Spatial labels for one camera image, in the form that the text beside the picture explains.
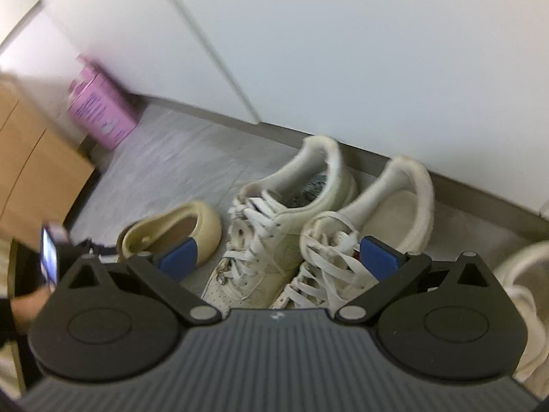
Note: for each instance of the white chunky sneaker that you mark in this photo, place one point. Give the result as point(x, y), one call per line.
point(527, 266)

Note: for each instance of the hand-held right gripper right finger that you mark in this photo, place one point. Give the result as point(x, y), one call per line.
point(379, 258)

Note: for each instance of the person's left hand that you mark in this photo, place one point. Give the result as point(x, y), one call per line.
point(30, 307)

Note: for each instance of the white sneaker with green print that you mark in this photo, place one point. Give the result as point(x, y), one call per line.
point(403, 206)
point(266, 231)

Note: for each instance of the pink box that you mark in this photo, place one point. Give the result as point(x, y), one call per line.
point(103, 111)

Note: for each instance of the white wardrobe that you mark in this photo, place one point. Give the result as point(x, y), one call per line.
point(343, 51)

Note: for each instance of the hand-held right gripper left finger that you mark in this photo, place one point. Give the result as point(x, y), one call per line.
point(178, 258)

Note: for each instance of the wooden nightstand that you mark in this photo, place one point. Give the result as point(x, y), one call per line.
point(34, 158)

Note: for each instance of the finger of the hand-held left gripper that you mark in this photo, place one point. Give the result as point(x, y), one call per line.
point(101, 249)

